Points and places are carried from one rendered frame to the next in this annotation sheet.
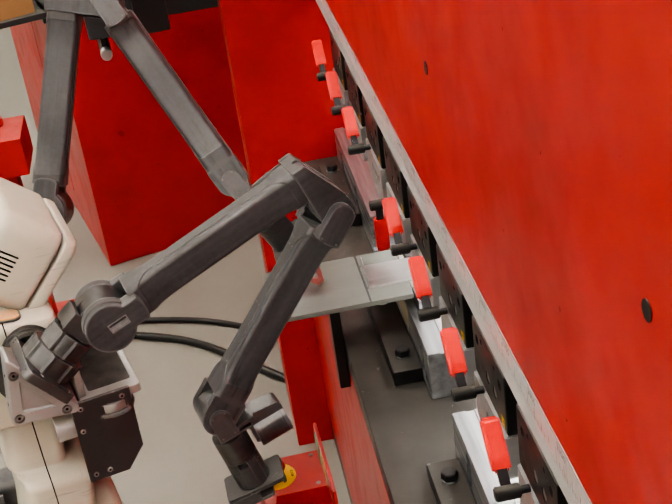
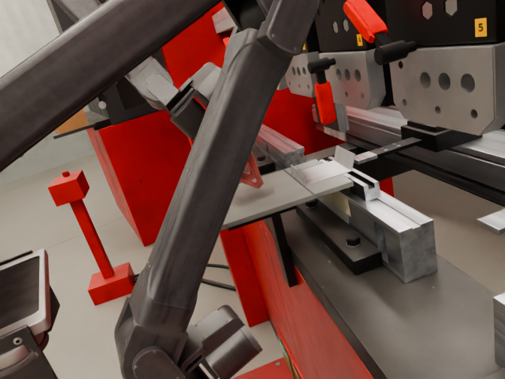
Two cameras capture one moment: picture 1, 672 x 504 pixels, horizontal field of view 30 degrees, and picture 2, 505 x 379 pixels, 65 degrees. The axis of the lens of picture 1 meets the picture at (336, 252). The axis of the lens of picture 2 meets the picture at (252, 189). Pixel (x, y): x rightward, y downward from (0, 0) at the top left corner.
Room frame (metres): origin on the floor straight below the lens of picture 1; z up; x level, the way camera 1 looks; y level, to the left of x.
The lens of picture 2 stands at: (1.29, 0.10, 1.29)
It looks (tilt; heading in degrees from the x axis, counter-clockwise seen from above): 21 degrees down; 356
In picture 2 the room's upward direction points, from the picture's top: 15 degrees counter-clockwise
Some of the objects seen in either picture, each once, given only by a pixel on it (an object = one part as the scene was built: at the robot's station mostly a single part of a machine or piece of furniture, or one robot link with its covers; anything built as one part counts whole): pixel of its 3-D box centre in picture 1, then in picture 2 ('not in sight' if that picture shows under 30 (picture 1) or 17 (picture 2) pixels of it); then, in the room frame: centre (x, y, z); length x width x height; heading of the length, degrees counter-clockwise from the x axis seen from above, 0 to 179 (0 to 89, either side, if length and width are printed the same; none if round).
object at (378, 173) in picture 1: (395, 147); (312, 46); (2.06, -0.13, 1.24); 0.15 x 0.09 x 0.17; 5
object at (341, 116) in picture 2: not in sight; (331, 113); (2.04, -0.14, 1.11); 0.10 x 0.02 x 0.10; 5
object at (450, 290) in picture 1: (480, 313); not in sight; (1.47, -0.19, 1.24); 0.15 x 0.09 x 0.17; 5
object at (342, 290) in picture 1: (335, 285); (273, 190); (2.03, 0.01, 1.00); 0.26 x 0.18 x 0.01; 95
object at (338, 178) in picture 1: (339, 193); (255, 158); (2.63, -0.03, 0.89); 0.30 x 0.05 x 0.03; 5
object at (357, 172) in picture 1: (365, 185); (272, 147); (2.59, -0.09, 0.92); 0.50 x 0.06 x 0.10; 5
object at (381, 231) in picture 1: (383, 224); (326, 91); (1.88, -0.09, 1.19); 0.04 x 0.02 x 0.10; 95
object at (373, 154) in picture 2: not in sight; (408, 138); (2.06, -0.30, 1.01); 0.26 x 0.12 x 0.05; 95
